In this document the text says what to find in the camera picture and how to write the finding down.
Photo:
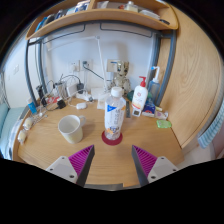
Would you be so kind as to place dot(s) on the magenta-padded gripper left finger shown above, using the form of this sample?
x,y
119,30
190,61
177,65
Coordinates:
x,y
63,166

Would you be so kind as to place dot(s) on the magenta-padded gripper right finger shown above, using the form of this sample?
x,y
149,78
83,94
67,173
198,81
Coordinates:
x,y
160,166

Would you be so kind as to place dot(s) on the clear plastic water bottle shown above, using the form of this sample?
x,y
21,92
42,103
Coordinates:
x,y
115,116

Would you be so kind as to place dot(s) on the cream ceramic mug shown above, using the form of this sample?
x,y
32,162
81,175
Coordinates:
x,y
71,130

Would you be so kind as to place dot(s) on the small green plastic packet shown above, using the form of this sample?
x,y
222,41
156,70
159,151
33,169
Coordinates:
x,y
163,124

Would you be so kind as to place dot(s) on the wrapped yellow round bun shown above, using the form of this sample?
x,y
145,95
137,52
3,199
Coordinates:
x,y
28,123
22,136

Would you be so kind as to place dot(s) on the pink white tube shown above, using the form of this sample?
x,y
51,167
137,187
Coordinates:
x,y
161,115

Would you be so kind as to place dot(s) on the flat round red coaster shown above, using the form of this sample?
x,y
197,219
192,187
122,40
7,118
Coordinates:
x,y
112,142

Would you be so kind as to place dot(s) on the small blue box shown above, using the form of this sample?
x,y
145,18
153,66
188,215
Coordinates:
x,y
149,108

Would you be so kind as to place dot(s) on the small white square thermometer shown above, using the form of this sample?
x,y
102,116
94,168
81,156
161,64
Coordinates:
x,y
136,112

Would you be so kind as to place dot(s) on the black plug adapter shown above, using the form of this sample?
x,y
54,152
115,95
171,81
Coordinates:
x,y
61,104

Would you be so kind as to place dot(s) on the small white oval device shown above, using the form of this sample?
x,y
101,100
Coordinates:
x,y
81,106

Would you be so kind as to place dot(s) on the blue striped towel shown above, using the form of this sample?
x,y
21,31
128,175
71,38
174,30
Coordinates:
x,y
211,130

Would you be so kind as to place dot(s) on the grey flat ruler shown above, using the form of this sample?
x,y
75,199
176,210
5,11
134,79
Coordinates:
x,y
128,110

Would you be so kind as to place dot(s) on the blue white-capped can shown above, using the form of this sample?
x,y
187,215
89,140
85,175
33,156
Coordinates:
x,y
32,107

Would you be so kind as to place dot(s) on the bed with teal mattress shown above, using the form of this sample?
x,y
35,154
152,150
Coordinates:
x,y
8,123

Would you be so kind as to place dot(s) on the white paper bag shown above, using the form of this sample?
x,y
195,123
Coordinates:
x,y
101,104

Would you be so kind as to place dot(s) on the white red-pump lotion bottle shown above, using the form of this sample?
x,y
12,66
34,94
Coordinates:
x,y
140,96

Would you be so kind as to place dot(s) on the white power strip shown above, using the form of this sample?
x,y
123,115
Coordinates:
x,y
85,96

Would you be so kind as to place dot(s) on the white power adapter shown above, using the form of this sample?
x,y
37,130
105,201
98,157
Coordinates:
x,y
71,90

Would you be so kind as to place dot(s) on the blue white-nozzle squeeze bottle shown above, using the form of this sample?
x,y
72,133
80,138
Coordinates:
x,y
154,87

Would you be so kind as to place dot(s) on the black charger block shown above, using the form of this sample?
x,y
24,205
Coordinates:
x,y
80,87

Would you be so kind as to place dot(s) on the wooden tree-man figurine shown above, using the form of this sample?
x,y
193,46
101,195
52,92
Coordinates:
x,y
121,78

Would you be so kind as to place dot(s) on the white desk lamp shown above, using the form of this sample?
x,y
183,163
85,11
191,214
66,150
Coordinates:
x,y
102,63

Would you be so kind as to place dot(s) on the wooden shelf unit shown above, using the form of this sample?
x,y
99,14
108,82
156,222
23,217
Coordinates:
x,y
100,16

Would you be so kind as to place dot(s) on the grey metal desk frame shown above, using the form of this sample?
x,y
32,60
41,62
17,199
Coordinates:
x,y
170,66

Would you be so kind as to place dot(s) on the white wall socket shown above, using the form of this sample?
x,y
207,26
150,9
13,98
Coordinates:
x,y
74,66
86,63

